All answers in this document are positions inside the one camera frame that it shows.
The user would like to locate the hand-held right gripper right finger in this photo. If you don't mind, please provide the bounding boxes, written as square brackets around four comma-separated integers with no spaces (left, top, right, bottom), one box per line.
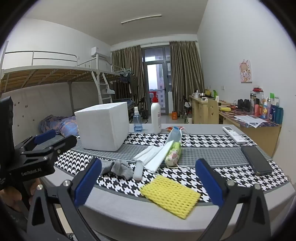
[195,158,271,241]

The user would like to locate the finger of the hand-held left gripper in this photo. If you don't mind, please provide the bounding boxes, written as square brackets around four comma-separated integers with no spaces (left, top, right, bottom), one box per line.
[14,129,57,152]
[22,135,77,163]

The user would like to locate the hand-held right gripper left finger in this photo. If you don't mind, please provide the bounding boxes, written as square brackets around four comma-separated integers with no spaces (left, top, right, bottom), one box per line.
[26,157,103,241]

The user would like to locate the white foam box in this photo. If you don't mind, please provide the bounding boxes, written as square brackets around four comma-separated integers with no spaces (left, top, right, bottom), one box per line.
[74,101,130,152]

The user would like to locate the floral tissue pack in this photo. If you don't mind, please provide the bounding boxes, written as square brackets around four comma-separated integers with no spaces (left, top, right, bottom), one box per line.
[165,141,182,167]

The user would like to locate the blue face mask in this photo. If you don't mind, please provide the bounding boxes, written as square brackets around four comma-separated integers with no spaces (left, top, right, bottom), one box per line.
[165,127,190,171]

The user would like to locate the white foam strip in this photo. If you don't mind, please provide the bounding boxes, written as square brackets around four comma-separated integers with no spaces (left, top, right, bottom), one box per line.
[144,140,174,172]

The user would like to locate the person's left hand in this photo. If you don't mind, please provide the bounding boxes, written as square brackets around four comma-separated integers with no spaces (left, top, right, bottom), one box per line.
[0,183,43,217]

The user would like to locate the blue checked quilt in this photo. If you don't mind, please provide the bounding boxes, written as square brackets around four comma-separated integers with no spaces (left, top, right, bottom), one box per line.
[39,115,80,137]

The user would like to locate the grey sock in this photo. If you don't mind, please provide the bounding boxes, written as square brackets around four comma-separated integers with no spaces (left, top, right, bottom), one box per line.
[99,159,134,179]

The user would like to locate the houndstooth table cloth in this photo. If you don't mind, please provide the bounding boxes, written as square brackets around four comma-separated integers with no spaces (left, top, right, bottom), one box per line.
[54,132,290,204]

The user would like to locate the yellow foam net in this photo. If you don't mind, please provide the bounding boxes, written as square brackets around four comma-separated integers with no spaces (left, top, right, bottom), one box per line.
[139,175,201,219]

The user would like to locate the white small tube bottle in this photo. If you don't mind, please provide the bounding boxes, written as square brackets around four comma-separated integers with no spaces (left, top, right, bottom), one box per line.
[133,161,145,181]

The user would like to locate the black smartphone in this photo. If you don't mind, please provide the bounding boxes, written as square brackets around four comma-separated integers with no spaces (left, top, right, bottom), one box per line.
[240,146,274,176]

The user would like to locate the white remote control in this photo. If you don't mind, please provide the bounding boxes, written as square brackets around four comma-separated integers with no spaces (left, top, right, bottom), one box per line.
[222,126,247,144]

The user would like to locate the white folded tissue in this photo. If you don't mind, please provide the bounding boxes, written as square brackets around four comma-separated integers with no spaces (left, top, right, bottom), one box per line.
[133,146,162,163]

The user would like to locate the white metal bunk bed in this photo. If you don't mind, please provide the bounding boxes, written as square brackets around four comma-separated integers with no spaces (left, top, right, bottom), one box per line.
[95,54,137,115]
[0,40,102,139]

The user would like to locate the white bed ladder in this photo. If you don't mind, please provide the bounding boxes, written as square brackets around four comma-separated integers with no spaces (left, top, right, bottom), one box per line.
[91,70,114,105]

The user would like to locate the wooden desk with patterned mat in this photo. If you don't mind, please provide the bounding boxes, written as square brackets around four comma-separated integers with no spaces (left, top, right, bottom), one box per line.
[218,108,282,158]

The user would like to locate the wooden chair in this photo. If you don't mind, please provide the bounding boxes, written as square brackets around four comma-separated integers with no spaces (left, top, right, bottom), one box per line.
[208,98,220,124]

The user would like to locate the printed paper sheets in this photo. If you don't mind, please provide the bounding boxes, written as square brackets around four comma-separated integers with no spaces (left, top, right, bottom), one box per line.
[234,115,267,128]

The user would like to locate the blue spray bottle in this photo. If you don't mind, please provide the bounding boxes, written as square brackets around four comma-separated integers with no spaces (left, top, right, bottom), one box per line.
[133,107,144,132]

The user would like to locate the white lotion pump bottle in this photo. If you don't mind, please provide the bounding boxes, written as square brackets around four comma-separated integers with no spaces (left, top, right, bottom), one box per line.
[149,91,162,134]

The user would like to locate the black headphones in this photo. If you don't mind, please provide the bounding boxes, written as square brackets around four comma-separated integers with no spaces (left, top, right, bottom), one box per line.
[237,99,251,110]

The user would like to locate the hanging dark clothes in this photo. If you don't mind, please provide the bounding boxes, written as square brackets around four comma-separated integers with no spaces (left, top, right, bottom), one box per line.
[119,71,133,84]

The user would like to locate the row of toiletry bottles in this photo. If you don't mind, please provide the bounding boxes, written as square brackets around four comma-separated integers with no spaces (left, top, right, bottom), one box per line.
[249,88,284,124]

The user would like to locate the white air conditioner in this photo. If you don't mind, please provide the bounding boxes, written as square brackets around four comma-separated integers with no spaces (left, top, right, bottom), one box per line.
[91,47,111,58]

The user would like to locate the brown curtain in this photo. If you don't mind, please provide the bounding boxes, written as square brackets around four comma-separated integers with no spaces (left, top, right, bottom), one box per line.
[112,45,145,114]
[169,41,205,114]

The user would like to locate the glass balcony door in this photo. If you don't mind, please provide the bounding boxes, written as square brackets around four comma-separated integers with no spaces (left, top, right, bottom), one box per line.
[141,45,173,115]

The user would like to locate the ceiling tube light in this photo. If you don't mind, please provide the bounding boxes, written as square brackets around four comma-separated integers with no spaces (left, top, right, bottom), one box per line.
[121,15,162,24]

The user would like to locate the cartoon wall poster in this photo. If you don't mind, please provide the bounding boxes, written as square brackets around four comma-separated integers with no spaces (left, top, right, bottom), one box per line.
[239,60,253,83]

